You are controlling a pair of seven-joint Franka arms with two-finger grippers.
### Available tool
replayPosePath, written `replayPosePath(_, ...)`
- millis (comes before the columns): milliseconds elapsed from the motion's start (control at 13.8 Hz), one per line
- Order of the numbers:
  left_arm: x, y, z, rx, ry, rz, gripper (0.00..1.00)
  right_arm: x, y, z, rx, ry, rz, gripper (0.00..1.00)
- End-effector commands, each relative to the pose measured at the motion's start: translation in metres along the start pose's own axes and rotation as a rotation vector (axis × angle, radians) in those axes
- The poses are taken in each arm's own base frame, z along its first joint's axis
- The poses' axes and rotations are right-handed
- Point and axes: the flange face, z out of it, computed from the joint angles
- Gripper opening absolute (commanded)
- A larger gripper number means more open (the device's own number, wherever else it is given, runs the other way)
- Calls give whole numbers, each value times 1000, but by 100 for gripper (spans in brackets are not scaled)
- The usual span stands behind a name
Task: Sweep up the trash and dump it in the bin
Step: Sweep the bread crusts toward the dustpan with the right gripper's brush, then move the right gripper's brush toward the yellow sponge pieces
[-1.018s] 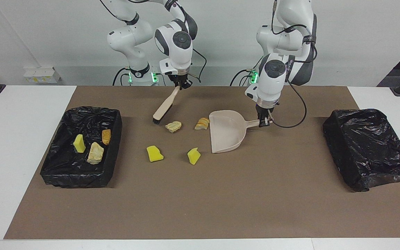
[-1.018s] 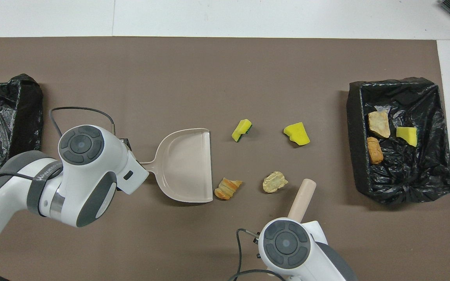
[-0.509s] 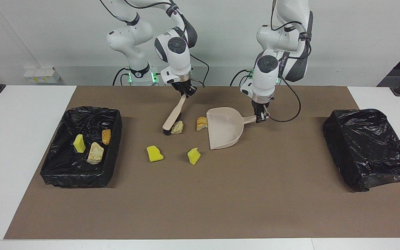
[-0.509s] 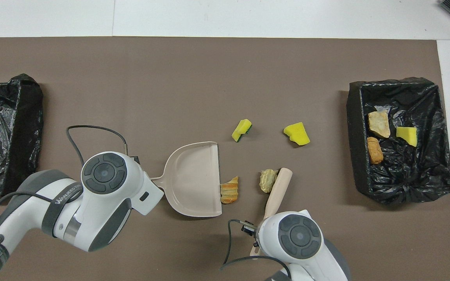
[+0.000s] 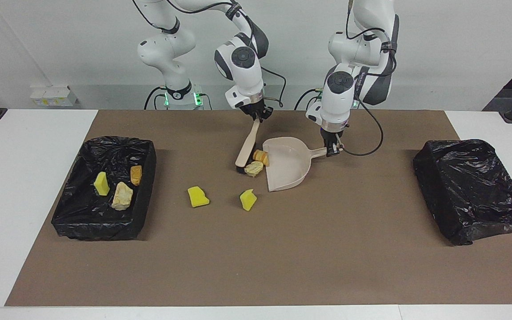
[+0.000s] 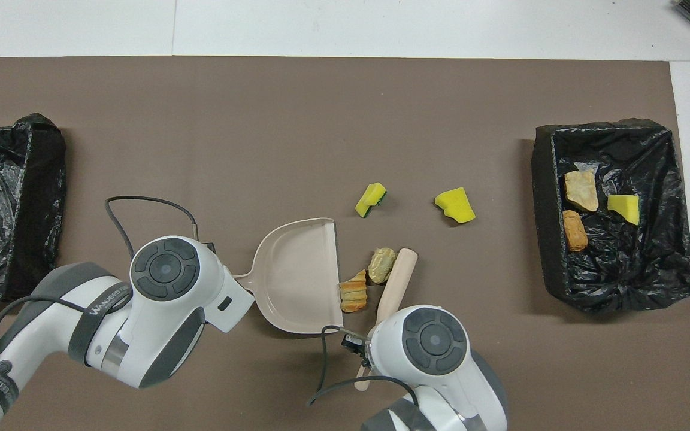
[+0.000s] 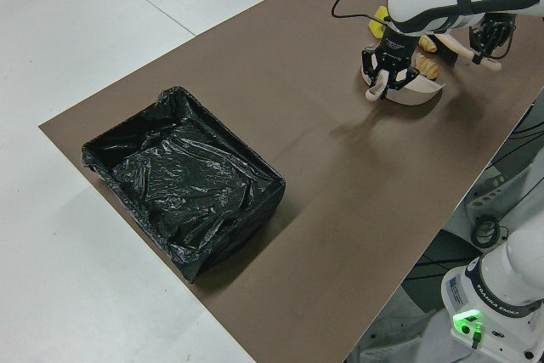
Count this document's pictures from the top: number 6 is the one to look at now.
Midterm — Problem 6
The beige plastic dustpan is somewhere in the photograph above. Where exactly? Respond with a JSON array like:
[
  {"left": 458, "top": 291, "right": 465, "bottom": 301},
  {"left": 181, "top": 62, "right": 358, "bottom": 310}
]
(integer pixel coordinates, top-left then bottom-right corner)
[{"left": 234, "top": 217, "right": 344, "bottom": 335}]

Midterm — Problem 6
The striped croissant piece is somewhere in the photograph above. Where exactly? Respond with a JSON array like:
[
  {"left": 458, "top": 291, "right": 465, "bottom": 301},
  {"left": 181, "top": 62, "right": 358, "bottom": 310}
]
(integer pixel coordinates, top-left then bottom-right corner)
[{"left": 339, "top": 269, "right": 368, "bottom": 314}]

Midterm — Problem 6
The beige hand brush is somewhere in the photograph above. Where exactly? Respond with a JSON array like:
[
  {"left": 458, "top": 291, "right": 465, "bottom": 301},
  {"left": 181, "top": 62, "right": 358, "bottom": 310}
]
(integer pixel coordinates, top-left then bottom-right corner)
[{"left": 354, "top": 248, "right": 419, "bottom": 393}]

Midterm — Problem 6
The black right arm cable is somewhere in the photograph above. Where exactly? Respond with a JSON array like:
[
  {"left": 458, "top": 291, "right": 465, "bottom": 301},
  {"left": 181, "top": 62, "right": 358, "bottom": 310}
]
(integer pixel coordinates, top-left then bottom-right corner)
[{"left": 307, "top": 325, "right": 420, "bottom": 408}]

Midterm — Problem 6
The brown bread roll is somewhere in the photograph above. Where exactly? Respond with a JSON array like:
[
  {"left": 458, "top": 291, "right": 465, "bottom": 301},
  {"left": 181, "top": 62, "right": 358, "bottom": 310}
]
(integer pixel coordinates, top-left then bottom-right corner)
[{"left": 562, "top": 210, "right": 589, "bottom": 253}]

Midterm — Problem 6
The large yellow sponge piece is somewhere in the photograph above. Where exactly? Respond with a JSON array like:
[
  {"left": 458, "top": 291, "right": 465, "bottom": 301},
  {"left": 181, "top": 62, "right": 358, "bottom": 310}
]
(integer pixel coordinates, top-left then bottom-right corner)
[{"left": 434, "top": 187, "right": 477, "bottom": 224}]

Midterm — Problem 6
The small pale bread chunk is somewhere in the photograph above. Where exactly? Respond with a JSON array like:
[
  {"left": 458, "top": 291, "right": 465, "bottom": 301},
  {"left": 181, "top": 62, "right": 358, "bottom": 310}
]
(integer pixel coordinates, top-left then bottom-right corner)
[{"left": 368, "top": 247, "right": 398, "bottom": 284}]

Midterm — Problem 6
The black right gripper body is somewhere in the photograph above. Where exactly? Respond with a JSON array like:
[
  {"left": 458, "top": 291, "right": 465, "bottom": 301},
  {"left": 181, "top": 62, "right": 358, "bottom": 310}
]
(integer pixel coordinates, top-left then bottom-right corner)
[{"left": 342, "top": 335, "right": 376, "bottom": 369}]

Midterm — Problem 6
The yellow sponge with green backing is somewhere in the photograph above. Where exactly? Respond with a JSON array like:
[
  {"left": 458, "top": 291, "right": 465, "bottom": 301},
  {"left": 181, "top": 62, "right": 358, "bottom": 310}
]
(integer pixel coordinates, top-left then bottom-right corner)
[{"left": 355, "top": 183, "right": 388, "bottom": 218}]

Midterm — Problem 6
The brown table mat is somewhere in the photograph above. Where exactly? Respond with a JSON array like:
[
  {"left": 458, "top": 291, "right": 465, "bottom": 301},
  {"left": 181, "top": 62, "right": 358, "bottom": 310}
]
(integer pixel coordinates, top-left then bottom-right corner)
[{"left": 0, "top": 56, "right": 690, "bottom": 431}]

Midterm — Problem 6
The small curved yellow sponge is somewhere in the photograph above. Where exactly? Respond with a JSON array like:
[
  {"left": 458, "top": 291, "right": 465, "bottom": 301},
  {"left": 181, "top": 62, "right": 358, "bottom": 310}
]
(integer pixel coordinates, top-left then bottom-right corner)
[{"left": 607, "top": 193, "right": 641, "bottom": 226}]

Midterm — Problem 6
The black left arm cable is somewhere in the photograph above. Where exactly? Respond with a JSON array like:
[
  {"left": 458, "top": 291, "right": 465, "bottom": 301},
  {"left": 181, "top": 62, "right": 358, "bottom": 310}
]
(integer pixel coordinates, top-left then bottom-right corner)
[{"left": 0, "top": 196, "right": 202, "bottom": 366}]

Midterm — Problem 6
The large pale bread chunk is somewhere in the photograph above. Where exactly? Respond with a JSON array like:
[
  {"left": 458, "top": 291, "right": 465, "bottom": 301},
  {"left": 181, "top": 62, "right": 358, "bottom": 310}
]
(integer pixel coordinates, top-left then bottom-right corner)
[{"left": 564, "top": 170, "right": 600, "bottom": 213}]

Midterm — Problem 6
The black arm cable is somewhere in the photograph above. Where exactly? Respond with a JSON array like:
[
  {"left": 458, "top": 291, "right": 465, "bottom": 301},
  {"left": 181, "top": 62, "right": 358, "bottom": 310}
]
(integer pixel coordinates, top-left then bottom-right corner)
[
  {"left": 307, "top": 325, "right": 420, "bottom": 408},
  {"left": 0, "top": 196, "right": 202, "bottom": 366}
]

